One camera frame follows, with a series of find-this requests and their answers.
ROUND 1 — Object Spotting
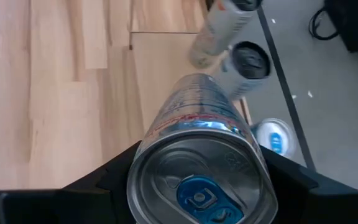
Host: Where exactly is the Celsius Arctic Vibe can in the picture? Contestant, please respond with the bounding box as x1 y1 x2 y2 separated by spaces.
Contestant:
213 40 273 101

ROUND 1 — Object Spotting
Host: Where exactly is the Celsius tropical pineapple can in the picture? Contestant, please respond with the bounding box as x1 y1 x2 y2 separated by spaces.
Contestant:
188 0 264 69

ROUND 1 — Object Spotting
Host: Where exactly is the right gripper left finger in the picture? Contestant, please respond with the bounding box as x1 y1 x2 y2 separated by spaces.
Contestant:
0 139 143 224

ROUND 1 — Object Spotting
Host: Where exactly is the silver blue Red Bull can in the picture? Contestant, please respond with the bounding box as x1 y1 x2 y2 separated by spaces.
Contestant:
250 117 298 159
126 73 279 224

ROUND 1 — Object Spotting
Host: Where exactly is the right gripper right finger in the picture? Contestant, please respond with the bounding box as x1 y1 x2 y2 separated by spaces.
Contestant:
259 145 358 224

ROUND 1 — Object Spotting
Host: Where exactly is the black floor equipment with cable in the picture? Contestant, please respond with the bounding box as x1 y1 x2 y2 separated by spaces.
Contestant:
308 0 358 54

